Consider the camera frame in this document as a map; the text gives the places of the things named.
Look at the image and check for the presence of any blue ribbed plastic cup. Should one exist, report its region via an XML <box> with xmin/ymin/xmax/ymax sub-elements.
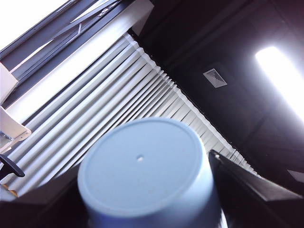
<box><xmin>77</xmin><ymin>117</ymin><xmax>228</xmax><ymax>228</ymax></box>

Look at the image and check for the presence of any square ceiling air vent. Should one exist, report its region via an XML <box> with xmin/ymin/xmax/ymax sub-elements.
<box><xmin>203</xmin><ymin>68</ymin><xmax>228</xmax><ymax>88</ymax></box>

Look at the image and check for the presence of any white metal bracket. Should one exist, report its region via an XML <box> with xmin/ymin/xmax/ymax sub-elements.
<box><xmin>0</xmin><ymin>105</ymin><xmax>32</xmax><ymax>152</ymax></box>

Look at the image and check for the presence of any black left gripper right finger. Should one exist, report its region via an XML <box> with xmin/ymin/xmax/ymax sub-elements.
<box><xmin>209</xmin><ymin>149</ymin><xmax>304</xmax><ymax>228</ymax></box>

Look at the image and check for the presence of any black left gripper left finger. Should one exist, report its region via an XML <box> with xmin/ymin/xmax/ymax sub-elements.
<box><xmin>0</xmin><ymin>177</ymin><xmax>90</xmax><ymax>228</ymax></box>

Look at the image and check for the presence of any black lever handle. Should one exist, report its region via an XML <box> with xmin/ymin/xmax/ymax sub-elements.
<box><xmin>0</xmin><ymin>153</ymin><xmax>26</xmax><ymax>178</ymax></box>

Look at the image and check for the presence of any white pleated window blind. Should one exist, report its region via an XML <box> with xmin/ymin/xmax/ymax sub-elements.
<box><xmin>0</xmin><ymin>33</ymin><xmax>262</xmax><ymax>198</ymax></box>

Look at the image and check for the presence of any bright ceiling light strip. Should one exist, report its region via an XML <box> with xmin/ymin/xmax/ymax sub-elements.
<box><xmin>255</xmin><ymin>46</ymin><xmax>304</xmax><ymax>122</ymax></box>

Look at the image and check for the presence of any dark grey window frame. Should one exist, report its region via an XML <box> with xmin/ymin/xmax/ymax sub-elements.
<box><xmin>0</xmin><ymin>0</ymin><xmax>133</xmax><ymax>81</ymax></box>

